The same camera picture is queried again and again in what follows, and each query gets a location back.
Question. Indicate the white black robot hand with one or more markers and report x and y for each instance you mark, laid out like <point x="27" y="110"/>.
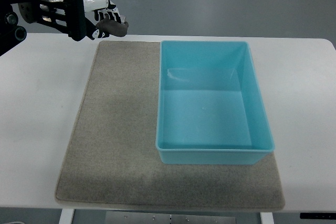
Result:
<point x="102" y="9"/>

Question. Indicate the brown hippo toy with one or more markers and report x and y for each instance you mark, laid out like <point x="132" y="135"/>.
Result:
<point x="113" y="27"/>

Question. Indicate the blue plastic box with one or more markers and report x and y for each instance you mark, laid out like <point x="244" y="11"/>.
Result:
<point x="210" y="109"/>

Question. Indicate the grey felt mat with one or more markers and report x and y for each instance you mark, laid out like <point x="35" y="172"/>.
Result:
<point x="112" y="159"/>

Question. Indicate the white left table leg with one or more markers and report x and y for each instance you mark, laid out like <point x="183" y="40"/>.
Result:
<point x="66" y="216"/>

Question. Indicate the white table leg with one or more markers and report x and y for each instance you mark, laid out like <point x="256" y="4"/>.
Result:
<point x="266" y="218"/>
<point x="66" y="216"/>

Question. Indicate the white right table leg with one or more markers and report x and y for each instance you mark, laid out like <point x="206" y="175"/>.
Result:
<point x="266" y="218"/>

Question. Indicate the black table control panel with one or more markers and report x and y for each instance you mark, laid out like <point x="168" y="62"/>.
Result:
<point x="318" y="215"/>

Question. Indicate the metal table frame plate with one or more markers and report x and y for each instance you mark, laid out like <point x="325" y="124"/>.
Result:
<point x="139" y="217"/>

